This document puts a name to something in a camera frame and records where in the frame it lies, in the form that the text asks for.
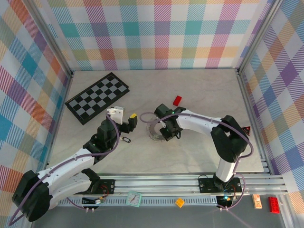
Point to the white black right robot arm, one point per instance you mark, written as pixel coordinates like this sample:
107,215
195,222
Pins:
202,121

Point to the aluminium frame post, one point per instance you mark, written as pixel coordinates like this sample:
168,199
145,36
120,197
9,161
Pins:
259,35
52,42

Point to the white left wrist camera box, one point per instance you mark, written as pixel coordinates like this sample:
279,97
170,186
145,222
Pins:
116,115

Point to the aluminium side rail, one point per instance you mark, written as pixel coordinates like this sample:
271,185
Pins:
254,118
59,118

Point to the aluminium extrusion rail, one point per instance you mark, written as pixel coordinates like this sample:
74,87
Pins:
154,184

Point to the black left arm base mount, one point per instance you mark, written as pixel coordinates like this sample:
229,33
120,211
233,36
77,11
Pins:
107,186

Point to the black grey chessboard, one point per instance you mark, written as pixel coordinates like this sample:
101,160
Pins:
97,98

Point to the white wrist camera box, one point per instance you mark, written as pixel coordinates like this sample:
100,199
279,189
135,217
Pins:
116,115
161,123

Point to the teal square clock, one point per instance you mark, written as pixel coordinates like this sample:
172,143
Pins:
134,199

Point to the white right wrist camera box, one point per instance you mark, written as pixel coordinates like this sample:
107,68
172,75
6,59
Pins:
161,123

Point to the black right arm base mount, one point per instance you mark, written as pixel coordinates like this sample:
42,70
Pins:
206,185

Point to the small red toy brick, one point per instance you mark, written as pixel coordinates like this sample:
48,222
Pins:
177,100

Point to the small black controller board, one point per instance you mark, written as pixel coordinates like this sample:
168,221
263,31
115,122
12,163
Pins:
89,201
225,202

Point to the grey keyring holder with rings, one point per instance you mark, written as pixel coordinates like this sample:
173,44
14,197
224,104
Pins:
152,128

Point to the yellow toy brick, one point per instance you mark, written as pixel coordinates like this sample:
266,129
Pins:
179,202

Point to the large red toy brick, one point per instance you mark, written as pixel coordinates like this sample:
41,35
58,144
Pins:
274,205

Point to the black red triangle badge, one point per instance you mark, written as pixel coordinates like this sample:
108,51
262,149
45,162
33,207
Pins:
247,131

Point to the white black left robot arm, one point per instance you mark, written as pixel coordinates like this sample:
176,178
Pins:
66,166

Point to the black key tag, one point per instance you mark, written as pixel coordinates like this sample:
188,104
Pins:
126,140

